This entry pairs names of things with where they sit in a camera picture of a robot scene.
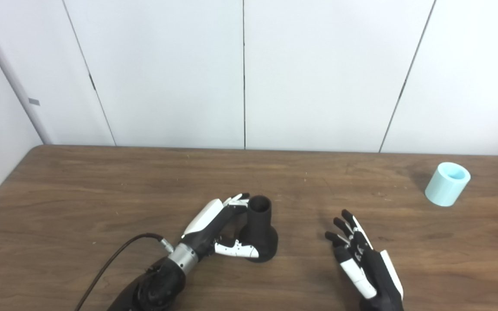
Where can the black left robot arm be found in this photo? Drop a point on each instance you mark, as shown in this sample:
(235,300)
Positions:
(158,280)

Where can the black flared nozzle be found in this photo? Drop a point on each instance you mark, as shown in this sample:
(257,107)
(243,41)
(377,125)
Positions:
(260,233)

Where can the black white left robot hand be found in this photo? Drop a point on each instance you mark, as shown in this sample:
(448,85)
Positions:
(208,224)

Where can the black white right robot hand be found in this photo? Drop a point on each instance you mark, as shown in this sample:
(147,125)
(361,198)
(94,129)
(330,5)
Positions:
(378,272)

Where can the light blue cylinder cup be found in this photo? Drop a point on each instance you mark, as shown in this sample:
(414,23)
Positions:
(445,185)

